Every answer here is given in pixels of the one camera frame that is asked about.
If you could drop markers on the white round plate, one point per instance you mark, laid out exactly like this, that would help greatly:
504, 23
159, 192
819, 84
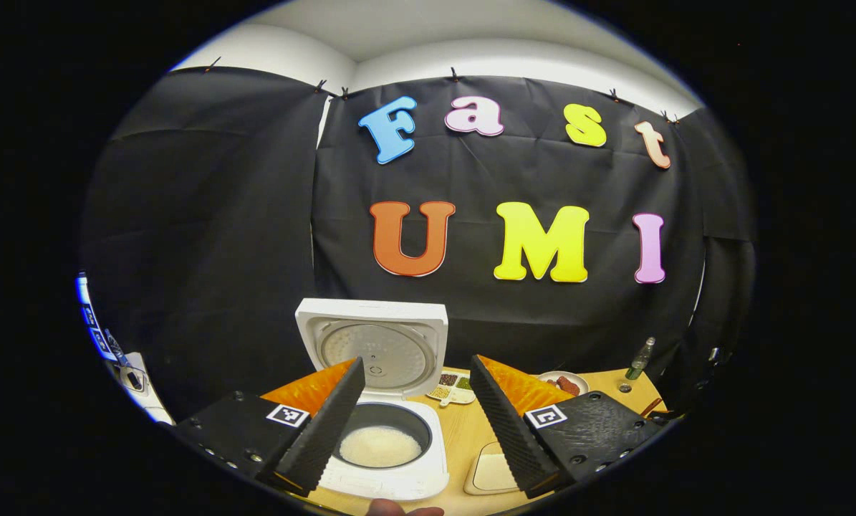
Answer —
546, 378

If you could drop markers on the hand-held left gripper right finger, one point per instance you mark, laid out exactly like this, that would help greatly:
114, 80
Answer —
506, 430

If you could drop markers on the clear rice box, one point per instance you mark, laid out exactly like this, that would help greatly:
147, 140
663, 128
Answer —
492, 473

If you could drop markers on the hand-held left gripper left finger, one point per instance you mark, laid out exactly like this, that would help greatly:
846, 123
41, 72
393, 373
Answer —
327, 437

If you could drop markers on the brown meat piece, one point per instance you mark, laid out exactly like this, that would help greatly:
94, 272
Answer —
568, 387

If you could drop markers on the white rice cooker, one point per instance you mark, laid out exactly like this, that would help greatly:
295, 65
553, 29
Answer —
428, 315

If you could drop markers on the white rice heap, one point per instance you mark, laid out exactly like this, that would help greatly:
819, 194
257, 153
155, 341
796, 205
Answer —
381, 448

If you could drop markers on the green label water bottle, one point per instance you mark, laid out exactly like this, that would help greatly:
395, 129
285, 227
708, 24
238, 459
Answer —
640, 362

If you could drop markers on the white divided grain dish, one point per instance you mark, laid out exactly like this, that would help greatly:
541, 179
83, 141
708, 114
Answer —
450, 387

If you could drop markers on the black backdrop cloth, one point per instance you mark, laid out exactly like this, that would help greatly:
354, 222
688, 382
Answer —
198, 236

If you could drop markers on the bright picture panel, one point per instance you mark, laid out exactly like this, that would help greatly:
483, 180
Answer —
94, 330

